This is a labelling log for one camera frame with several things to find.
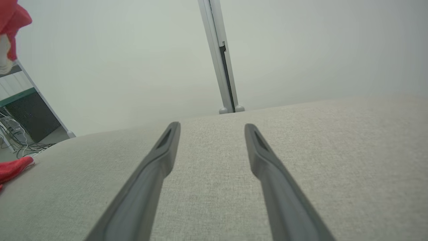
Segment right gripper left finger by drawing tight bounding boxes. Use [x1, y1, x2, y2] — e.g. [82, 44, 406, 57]
[84, 122, 181, 241]

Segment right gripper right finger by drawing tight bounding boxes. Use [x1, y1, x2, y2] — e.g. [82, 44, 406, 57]
[245, 124, 336, 241]

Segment red basketball jersey white sleeves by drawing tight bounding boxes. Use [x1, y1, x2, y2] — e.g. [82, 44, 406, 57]
[0, 156, 35, 192]

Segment red shorts with white trim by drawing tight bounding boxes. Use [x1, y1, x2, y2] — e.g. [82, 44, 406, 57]
[0, 0, 33, 75]

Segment dark panel with green edge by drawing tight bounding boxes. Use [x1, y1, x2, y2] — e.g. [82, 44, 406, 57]
[0, 88, 63, 144]

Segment black floor cable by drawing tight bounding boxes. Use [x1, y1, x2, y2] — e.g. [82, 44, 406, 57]
[7, 134, 56, 155]

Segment cables and power strip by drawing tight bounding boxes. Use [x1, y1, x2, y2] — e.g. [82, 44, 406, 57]
[0, 115, 45, 158]

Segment grey partition post round feet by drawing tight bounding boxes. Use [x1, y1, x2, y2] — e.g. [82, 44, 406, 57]
[197, 0, 245, 114]

